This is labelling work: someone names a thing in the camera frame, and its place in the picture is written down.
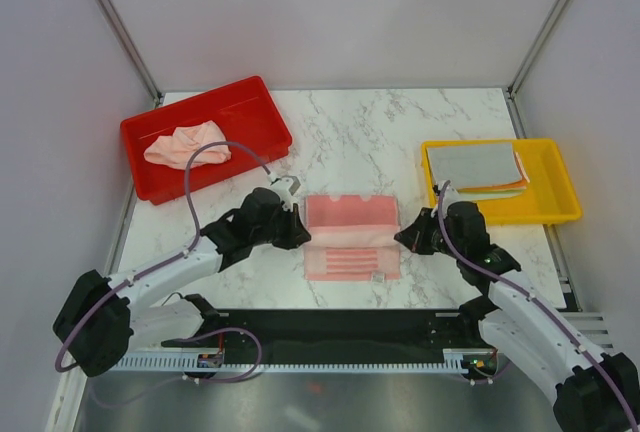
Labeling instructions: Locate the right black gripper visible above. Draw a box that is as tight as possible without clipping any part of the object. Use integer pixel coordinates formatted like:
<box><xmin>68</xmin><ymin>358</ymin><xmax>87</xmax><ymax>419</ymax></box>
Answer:
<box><xmin>394</xmin><ymin>207</ymin><xmax>464</xmax><ymax>259</ymax></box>

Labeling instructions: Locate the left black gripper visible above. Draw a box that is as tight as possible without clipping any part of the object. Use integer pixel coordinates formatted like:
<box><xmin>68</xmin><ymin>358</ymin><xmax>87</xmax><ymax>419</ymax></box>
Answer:
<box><xmin>252</xmin><ymin>202</ymin><xmax>310</xmax><ymax>250</ymax></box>

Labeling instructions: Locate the pink striped towel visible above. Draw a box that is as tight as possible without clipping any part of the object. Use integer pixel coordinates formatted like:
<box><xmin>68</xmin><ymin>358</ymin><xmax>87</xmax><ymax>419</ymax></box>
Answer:
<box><xmin>304</xmin><ymin>195</ymin><xmax>401</xmax><ymax>282</ymax></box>

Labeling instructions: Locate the grey towel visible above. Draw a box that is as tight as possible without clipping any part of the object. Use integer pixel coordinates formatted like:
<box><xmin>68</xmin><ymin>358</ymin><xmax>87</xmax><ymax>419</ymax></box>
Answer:
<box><xmin>426</xmin><ymin>142</ymin><xmax>524</xmax><ymax>189</ymax></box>

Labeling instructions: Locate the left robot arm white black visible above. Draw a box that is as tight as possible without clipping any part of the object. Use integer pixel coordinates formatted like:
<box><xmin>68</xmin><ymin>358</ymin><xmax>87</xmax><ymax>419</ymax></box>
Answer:
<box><xmin>53</xmin><ymin>176</ymin><xmax>311</xmax><ymax>377</ymax></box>

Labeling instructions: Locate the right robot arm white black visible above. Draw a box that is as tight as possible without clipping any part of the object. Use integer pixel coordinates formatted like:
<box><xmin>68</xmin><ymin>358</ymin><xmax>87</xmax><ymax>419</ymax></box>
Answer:
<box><xmin>394</xmin><ymin>202</ymin><xmax>639</xmax><ymax>431</ymax></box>

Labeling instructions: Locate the red plastic bin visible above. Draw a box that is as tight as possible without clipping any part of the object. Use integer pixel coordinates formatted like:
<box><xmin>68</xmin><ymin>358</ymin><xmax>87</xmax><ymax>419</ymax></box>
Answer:
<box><xmin>120</xmin><ymin>76</ymin><xmax>293</xmax><ymax>205</ymax></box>

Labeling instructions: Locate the yellow plastic bin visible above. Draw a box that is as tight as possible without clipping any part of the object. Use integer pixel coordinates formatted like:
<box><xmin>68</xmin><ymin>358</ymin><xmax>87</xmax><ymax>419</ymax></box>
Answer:
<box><xmin>421</xmin><ymin>139</ymin><xmax>582</xmax><ymax>225</ymax></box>

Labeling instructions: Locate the plain peach towel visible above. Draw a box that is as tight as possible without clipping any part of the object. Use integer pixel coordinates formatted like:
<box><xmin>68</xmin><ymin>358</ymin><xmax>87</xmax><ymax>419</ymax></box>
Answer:
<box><xmin>143</xmin><ymin>120</ymin><xmax>232</xmax><ymax>170</ymax></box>

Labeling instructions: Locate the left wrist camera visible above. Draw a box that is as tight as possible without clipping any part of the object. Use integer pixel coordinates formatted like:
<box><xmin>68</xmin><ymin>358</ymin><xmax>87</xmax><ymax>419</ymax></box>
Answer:
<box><xmin>270</xmin><ymin>175</ymin><xmax>300</xmax><ymax>212</ymax></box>

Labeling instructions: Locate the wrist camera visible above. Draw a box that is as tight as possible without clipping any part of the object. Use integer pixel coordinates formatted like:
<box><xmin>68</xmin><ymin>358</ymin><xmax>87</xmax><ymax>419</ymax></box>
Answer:
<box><xmin>270</xmin><ymin>175</ymin><xmax>300</xmax><ymax>212</ymax></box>
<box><xmin>434</xmin><ymin>180</ymin><xmax>463</xmax><ymax>216</ymax></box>

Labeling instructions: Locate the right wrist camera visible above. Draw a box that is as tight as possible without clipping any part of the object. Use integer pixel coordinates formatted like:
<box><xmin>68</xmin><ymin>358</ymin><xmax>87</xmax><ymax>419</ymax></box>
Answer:
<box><xmin>434</xmin><ymin>180</ymin><xmax>463</xmax><ymax>216</ymax></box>

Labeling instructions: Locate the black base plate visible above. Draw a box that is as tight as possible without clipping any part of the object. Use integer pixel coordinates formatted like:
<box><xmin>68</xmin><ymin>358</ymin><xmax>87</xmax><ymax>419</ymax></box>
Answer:
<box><xmin>159</xmin><ymin>306</ymin><xmax>516</xmax><ymax>367</ymax></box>

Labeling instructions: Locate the white slotted cable duct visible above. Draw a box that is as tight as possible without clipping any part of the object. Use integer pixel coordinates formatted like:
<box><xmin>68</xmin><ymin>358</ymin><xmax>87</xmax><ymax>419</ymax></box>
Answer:
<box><xmin>107</xmin><ymin>349</ymin><xmax>516</xmax><ymax>373</ymax></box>

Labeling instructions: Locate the right aluminium frame post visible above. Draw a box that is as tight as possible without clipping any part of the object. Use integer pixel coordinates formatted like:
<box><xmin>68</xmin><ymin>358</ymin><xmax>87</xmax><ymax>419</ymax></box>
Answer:
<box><xmin>504</xmin><ymin>0</ymin><xmax>599</xmax><ymax>101</ymax></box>

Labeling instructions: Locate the aluminium frame post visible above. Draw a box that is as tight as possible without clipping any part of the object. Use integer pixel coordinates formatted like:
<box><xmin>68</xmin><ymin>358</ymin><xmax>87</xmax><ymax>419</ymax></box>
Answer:
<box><xmin>94</xmin><ymin>0</ymin><xmax>163</xmax><ymax>106</ymax></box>
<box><xmin>504</xmin><ymin>0</ymin><xmax>599</xmax><ymax>101</ymax></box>

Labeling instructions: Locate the left aluminium frame post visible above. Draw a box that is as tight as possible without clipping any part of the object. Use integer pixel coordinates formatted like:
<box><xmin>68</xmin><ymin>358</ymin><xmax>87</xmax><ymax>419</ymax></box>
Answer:
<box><xmin>94</xmin><ymin>0</ymin><xmax>163</xmax><ymax>106</ymax></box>

